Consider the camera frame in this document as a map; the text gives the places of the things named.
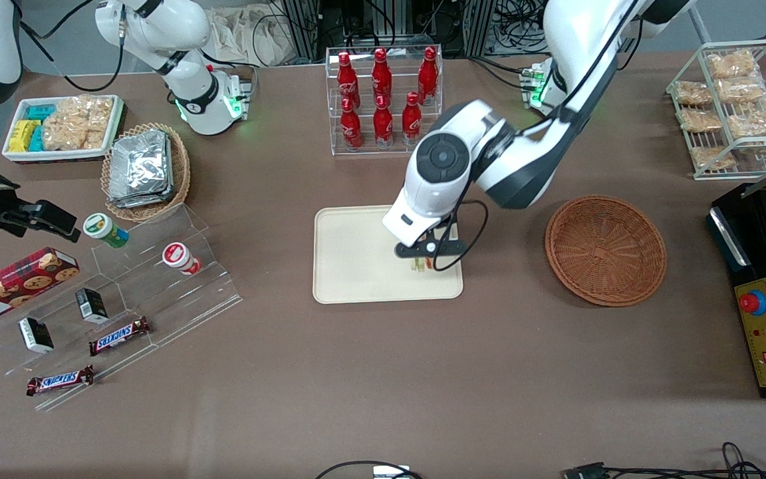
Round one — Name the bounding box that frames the beige plastic tray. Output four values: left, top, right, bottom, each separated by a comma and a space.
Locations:
313, 204, 464, 305

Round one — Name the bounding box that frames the oval tan wicker basket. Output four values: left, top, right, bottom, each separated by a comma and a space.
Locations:
100, 122, 192, 223

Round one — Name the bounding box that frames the round brown wicker basket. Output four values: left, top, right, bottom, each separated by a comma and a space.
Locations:
545, 194, 668, 308

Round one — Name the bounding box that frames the red tartan cookie box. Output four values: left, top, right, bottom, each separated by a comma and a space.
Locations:
0, 246, 81, 329

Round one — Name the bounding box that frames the green lidded snack cup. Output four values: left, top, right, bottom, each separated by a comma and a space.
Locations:
82, 212, 130, 249

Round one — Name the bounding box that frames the white rectangular dish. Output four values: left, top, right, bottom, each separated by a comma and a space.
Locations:
1, 94, 125, 164

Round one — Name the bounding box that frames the yellow snack packet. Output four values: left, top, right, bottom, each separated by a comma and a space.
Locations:
8, 119, 42, 153

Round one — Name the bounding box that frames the small black box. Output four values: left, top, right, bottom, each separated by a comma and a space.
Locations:
18, 316, 55, 355
75, 287, 110, 325

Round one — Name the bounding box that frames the large clear snack bag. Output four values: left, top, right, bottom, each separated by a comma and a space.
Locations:
41, 94, 115, 152

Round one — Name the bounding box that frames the silver foil packet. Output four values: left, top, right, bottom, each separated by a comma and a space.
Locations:
106, 188, 177, 209
108, 129, 173, 195

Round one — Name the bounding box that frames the clear acrylic bottle rack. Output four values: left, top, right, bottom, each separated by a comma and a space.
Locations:
326, 45, 444, 157

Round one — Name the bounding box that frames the red cola bottle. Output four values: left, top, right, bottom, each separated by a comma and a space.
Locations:
372, 47, 393, 107
373, 94, 394, 149
337, 51, 361, 110
418, 46, 439, 106
402, 91, 423, 145
340, 97, 363, 151

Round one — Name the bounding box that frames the brown Snickers bar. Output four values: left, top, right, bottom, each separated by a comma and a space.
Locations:
25, 364, 96, 398
88, 315, 152, 357

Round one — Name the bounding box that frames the clear acrylic step display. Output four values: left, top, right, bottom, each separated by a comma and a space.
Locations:
0, 202, 243, 412

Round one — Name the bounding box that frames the red lidded snack cup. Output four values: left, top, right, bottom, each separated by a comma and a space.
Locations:
162, 241, 202, 276

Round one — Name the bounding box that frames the white cloth bag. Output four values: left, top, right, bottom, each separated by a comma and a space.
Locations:
206, 4, 295, 68

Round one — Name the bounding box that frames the clear bag of snacks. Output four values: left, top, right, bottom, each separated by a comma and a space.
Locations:
689, 146, 737, 172
707, 51, 760, 80
718, 78, 766, 102
678, 107, 723, 133
674, 80, 713, 106
727, 100, 766, 138

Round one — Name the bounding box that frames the black machine with yellow panel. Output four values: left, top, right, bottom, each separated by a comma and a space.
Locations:
705, 154, 766, 400

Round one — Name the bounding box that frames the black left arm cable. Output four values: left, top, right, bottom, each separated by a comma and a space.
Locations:
431, 0, 644, 273

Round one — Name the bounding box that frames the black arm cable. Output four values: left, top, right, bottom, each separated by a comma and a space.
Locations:
431, 0, 644, 273
16, 0, 126, 93

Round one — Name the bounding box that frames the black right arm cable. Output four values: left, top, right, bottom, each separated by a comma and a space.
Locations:
16, 0, 126, 93

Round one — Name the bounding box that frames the black looped cable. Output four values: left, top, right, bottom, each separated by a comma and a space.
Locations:
315, 460, 424, 479

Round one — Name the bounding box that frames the black plug with cable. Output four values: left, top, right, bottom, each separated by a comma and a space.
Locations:
561, 442, 766, 479

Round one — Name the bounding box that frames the white wire rack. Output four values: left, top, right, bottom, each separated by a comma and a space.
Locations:
666, 39, 766, 181

